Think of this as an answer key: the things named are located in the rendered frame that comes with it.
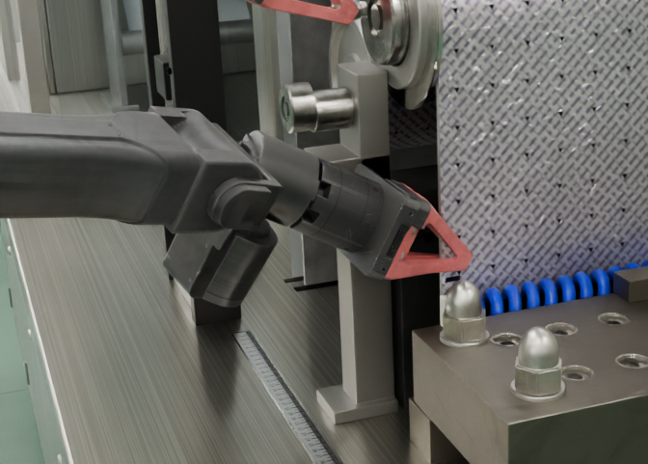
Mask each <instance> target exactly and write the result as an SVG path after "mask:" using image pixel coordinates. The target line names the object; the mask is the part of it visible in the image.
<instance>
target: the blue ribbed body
mask: <svg viewBox="0 0 648 464"><path fill-rule="evenodd" d="M647 265H648V259H647V260H645V261H644V262H643V263H642V264H641V265H640V266H639V265H638V264H637V263H635V262H629V263H628V264H627V265H626V266H625V267H624V270H626V269H632V268H637V267H642V266H647ZM620 270H623V268H622V267H620V266H618V265H613V266H611V267H610V268H609V269H608V271H607V272H606V271H605V270H603V269H601V268H597V269H594V270H593V271H592V272H591V273H590V277H589V275H588V274H586V273H585V272H583V271H581V272H577V273H576V274H575V275H574V277H573V281H572V279H571V278H570V277H569V276H567V275H559V277H558V278H557V279H556V281H555V284H554V281H553V280H551V279H549V278H543V279H542V280H541V281H540V282H539V284H538V288H537V286H536V284H535V283H534V282H532V281H526V282H524V283H523V284H522V285H521V293H520V291H519V290H518V288H517V287H516V286H514V285H512V284H510V285H506V286H505V288H504V289H503V292H502V296H501V294H500V291H499V290H498V289H497V288H495V287H489V288H488V289H487V290H486V291H485V302H484V300H483V297H482V308H484V310H486V316H489V315H495V314H504V313H510V312H515V311H520V310H525V309H530V308H536V307H541V306H547V305H551V304H556V303H562V302H567V301H573V300H578V299H582V298H588V297H593V296H599V295H604V294H610V293H613V272H615V271H620ZM502 298H503V299H502Z"/></svg>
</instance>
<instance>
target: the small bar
mask: <svg viewBox="0 0 648 464"><path fill-rule="evenodd" d="M613 293H615V294H616V295H618V296H620V297H621V298H623V299H624V300H626V301H627V302H629V303H631V302H635V301H640V300H645V299H648V265H647V266H642V267H637V268H632V269H626V270H620V271H615V272H613Z"/></svg>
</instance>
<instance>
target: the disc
mask: <svg viewBox="0 0 648 464"><path fill-rule="evenodd" d="M426 3H427V11H428V46H427V54H426V60H425V64H424V68H423V71H422V74H421V76H420V78H419V80H418V82H417V84H416V85H415V86H414V87H412V88H410V89H403V90H397V89H395V88H393V87H392V86H391V85H390V84H389V83H388V91H389V93H390V95H391V96H392V98H393V99H394V100H395V101H396V102H397V103H398V104H399V105H400V106H402V107H403V108H406V109H410V110H412V109H418V108H420V107H421V106H422V105H424V104H425V103H426V101H427V100H428V99H429V97H431V95H432V93H433V91H434V88H435V86H436V83H437V79H438V76H439V72H440V67H441V61H442V53H443V37H444V27H443V10H442V0H426Z"/></svg>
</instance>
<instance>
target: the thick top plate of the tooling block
mask: <svg viewBox="0 0 648 464"><path fill-rule="evenodd" d="M536 326H541V327H544V328H547V329H548V330H550V331H551V332H552V333H553V334H554V336H555V338H556V340H557V343H558V347H559V357H560V359H561V380H562V381H563V382H564V384H565V385H566V393H565V395H564V396H563V397H561V398H559V399H557V400H553V401H548V402H532V401H527V400H523V399H520V398H518V397H516V396H514V395H513V394H512V393H511V390H510V385H511V382H512V381H513V380H514V379H515V363H516V357H518V347H519V342H520V339H521V337H522V335H523V334H524V333H525V332H526V331H527V330H528V329H530V328H532V327H536ZM486 330H487V331H488V333H489V335H490V339H489V341H488V342H487V343H485V344H483V345H481V346H479V347H474V348H455V347H451V346H448V345H445V344H443V343H442V342H441V341H440V333H441V332H442V331H443V326H441V325H437V326H432V327H426V328H421V329H417V330H413V331H412V340H413V375H414V402H415V403H416V404H417V405H418V406H419V407H420V408H421V410H422V411H423V412H424V413H425V414H426V415H427V416H428V417H429V419H430V420H431V421H432V422H433V423H434V424H435V425H436V426H437V427H438V428H439V429H440V430H441V431H442V432H443V434H444V435H445V436H446V438H447V439H448V440H449V441H450V442H451V443H452V444H453V445H454V447H455V448H456V449H458V450H459V451H460V452H461V453H462V455H463V456H464V457H465V458H466V459H467V460H468V461H469V462H470V464H648V299H645V300H640V301H635V302H631V303H629V302H627V301H626V300H624V299H623V298H621V297H620V296H618V295H616V294H615V293H610V294H604V295H599V296H593V297H588V298H582V299H578V300H573V301H567V302H562V303H556V304H551V305H547V306H541V307H536V308H530V309H525V310H520V311H515V312H510V313H504V314H495V315H489V316H486Z"/></svg>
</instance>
